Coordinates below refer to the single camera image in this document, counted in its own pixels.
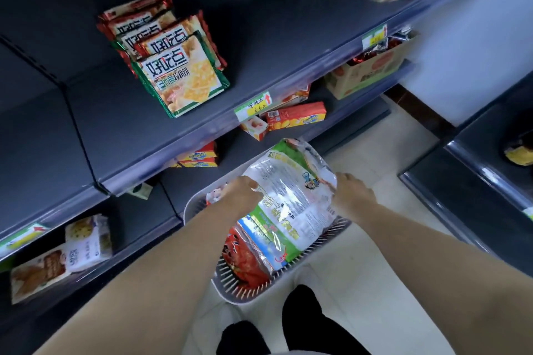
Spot person's right hand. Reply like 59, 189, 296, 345
331, 173, 378, 222

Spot person's left hand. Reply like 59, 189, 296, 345
221, 176, 264, 218

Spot clear green-top snack bag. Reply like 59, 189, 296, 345
243, 138, 338, 252

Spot person's left forearm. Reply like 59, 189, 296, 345
35, 201, 255, 355

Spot person's right forearm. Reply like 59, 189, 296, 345
357, 201, 533, 355

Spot orange yellow snack box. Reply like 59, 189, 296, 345
169, 158, 220, 168
175, 142, 218, 162

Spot small white red box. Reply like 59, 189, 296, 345
240, 116, 269, 142

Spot green blue snack bag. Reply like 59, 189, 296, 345
237, 207, 301, 273

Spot red snack bag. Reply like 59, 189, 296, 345
222, 226, 272, 290

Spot orange white biscuit box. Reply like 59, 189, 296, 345
270, 84, 311, 113

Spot white plastic basket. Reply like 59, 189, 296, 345
183, 150, 353, 306

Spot small white green packet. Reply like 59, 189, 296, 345
127, 182, 154, 201

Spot brown cardboard box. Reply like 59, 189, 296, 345
324, 32, 418, 101

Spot dark grey glossy shelf unit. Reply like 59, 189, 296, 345
399, 72, 533, 277

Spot red packets in carton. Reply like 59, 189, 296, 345
346, 28, 414, 67

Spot person's right leg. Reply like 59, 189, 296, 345
282, 284, 372, 355

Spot person's leg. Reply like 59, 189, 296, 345
216, 320, 272, 355
282, 284, 372, 355

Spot person's left leg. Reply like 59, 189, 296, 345
216, 320, 272, 355

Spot red cracker packet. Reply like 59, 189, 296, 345
99, 0, 168, 21
97, 2, 172, 40
134, 11, 228, 72

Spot yellow snack packet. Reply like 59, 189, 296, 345
503, 133, 533, 167

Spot brown white cookie packet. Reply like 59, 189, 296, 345
10, 244, 68, 306

